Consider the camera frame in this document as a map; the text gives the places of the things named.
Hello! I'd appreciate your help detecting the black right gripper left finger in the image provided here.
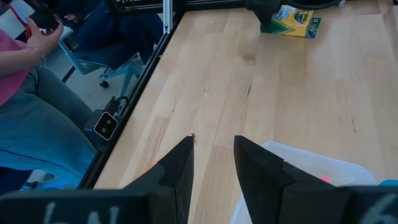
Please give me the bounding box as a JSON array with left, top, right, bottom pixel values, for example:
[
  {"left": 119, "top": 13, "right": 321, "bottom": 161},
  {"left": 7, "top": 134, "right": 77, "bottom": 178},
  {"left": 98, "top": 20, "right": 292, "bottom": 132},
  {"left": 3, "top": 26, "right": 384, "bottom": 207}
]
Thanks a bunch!
[{"left": 0, "top": 135, "right": 195, "bottom": 224}]

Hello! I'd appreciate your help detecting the light blue office chair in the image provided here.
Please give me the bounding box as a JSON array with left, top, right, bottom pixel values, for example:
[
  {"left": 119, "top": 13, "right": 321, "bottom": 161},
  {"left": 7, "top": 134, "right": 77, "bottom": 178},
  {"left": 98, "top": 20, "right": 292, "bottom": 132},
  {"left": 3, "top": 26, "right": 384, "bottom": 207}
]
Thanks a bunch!
[{"left": 58, "top": 26, "right": 147, "bottom": 94}]

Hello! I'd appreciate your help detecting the person's forearm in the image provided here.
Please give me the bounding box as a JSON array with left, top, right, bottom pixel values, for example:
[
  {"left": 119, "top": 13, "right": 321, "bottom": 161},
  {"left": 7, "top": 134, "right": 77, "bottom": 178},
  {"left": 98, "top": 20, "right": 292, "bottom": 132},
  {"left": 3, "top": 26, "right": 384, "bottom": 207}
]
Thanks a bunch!
[{"left": 0, "top": 46, "right": 47, "bottom": 78}]

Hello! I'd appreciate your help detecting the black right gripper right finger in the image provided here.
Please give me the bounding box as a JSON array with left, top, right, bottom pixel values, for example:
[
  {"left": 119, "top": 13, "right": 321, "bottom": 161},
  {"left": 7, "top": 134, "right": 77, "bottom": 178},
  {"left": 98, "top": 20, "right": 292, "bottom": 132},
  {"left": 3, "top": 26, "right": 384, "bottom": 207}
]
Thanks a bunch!
[{"left": 233, "top": 135, "right": 398, "bottom": 224}]

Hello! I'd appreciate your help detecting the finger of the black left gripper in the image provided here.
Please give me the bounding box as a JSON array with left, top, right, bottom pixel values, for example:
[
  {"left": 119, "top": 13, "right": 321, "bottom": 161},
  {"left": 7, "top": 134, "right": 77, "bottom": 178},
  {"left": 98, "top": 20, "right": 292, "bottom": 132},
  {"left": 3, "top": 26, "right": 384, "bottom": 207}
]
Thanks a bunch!
[
  {"left": 245, "top": 0, "right": 265, "bottom": 25},
  {"left": 264, "top": 0, "right": 282, "bottom": 25}
]

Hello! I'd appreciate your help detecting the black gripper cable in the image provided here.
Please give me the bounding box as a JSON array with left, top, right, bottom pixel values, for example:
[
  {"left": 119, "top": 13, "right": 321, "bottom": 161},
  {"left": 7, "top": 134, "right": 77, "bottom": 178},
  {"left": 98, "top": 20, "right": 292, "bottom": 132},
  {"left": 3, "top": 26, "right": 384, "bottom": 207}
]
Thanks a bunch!
[{"left": 285, "top": 0, "right": 343, "bottom": 10}]

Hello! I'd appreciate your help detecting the person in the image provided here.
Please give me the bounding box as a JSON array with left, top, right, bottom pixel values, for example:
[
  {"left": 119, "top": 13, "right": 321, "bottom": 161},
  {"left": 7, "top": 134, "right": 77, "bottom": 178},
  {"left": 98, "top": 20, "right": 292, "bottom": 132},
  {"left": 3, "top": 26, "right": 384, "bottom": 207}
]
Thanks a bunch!
[
  {"left": 0, "top": 0, "right": 98, "bottom": 194},
  {"left": 54, "top": 0, "right": 165, "bottom": 71}
]

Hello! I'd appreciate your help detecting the silver aluminium extrusion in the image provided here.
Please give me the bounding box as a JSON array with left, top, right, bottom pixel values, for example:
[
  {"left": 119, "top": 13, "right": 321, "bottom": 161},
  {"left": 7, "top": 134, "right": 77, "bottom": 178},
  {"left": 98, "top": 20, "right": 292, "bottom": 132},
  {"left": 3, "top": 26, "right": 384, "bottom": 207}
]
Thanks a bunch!
[{"left": 162, "top": 0, "right": 174, "bottom": 34}]

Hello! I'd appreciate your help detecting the clear pencil case teal lid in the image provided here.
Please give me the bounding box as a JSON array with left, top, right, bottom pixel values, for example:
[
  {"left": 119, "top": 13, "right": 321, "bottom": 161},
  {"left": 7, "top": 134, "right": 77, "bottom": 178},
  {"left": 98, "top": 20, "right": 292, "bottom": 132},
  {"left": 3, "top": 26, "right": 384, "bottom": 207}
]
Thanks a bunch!
[{"left": 230, "top": 141, "right": 398, "bottom": 224}]

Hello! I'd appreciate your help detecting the person's hand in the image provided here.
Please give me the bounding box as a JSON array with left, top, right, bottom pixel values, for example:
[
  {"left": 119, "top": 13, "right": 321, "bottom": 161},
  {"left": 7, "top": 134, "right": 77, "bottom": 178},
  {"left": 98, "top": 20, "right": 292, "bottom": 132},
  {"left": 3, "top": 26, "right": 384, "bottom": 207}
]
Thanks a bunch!
[{"left": 26, "top": 17, "right": 65, "bottom": 56}]

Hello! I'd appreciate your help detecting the yellow green crayon box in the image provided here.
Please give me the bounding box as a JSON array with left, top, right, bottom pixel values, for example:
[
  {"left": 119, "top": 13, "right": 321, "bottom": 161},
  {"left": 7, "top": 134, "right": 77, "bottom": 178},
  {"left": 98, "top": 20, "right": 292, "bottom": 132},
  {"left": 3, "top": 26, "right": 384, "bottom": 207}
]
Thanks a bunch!
[{"left": 260, "top": 4, "right": 322, "bottom": 39}]

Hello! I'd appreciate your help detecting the table-level camera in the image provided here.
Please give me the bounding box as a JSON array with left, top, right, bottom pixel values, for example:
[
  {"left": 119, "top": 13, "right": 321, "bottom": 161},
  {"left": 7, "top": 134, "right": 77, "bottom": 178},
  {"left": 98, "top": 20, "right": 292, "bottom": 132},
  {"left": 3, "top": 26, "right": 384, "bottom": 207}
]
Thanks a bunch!
[{"left": 83, "top": 95, "right": 129, "bottom": 150}]

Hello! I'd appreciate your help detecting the black phone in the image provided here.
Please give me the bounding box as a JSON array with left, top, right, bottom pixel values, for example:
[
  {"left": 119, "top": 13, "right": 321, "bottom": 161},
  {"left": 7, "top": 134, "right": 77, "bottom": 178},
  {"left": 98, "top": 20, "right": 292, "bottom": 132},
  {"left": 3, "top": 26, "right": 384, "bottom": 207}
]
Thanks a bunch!
[{"left": 29, "top": 7, "right": 60, "bottom": 32}]

